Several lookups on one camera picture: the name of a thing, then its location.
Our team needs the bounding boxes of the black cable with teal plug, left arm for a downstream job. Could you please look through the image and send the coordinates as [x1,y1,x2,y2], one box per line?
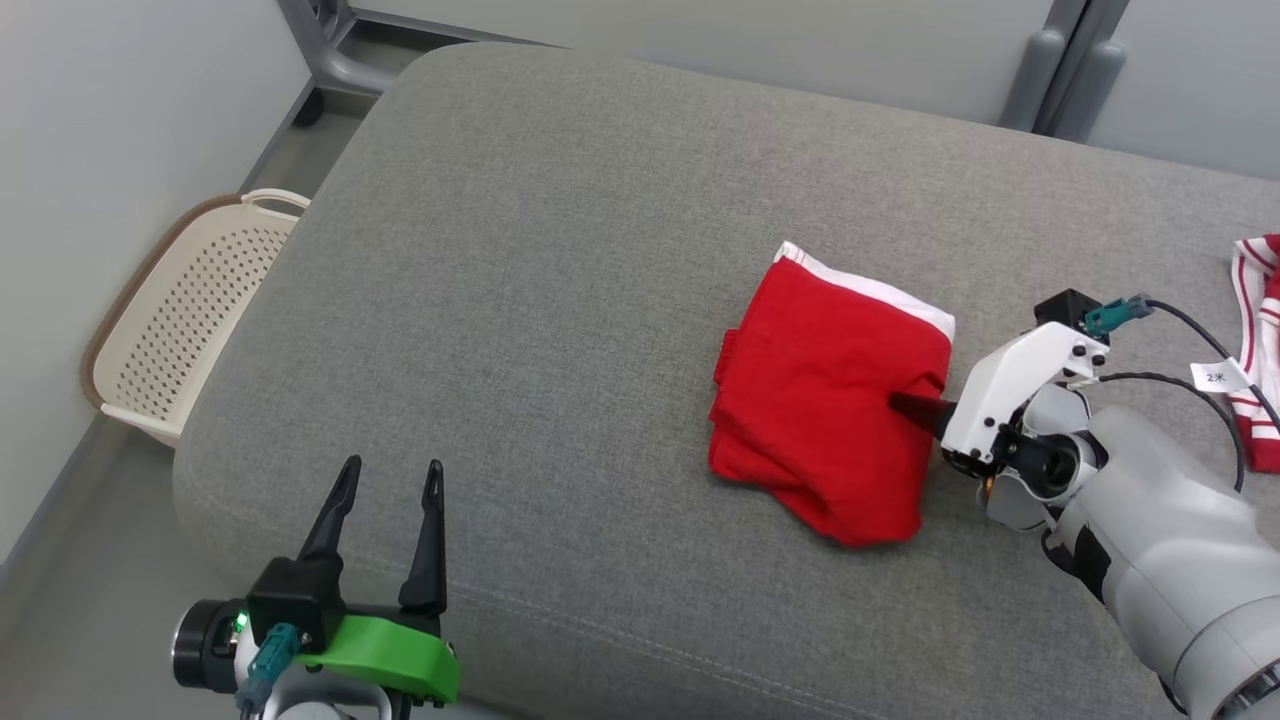
[237,622,301,720]

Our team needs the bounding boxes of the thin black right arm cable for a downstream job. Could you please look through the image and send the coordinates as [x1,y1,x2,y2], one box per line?
[1095,372,1247,493]

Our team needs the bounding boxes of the white paper cable label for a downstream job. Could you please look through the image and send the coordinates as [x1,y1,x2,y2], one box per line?
[1190,358,1252,394]

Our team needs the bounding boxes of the red number 23 jersey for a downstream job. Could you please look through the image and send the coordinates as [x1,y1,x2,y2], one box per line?
[1230,233,1280,474]

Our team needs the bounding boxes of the grey partition post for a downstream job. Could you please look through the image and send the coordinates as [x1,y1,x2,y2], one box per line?
[1050,0,1129,143]
[1000,0,1086,131]

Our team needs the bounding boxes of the cream perforated laundry basket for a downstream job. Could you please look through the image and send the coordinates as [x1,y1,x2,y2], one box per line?
[80,188,311,448]

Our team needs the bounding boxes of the grey fabric sofa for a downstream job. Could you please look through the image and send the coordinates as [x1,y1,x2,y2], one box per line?
[172,42,1280,720]

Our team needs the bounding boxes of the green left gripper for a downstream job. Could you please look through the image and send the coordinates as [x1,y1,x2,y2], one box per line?
[295,455,461,706]

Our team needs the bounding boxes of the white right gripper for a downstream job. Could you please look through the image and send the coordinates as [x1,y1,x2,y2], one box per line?
[888,322,1111,466]

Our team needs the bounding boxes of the black cable with teal plug, arm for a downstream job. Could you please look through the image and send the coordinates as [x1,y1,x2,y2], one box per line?
[237,622,301,720]
[1083,295,1280,441]

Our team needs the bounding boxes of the red shorts with white stripe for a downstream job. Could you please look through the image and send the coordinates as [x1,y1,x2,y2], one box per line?
[708,240,956,548]

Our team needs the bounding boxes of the black cable with teal plug, right arm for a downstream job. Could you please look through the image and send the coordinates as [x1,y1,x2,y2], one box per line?
[1083,295,1280,441]

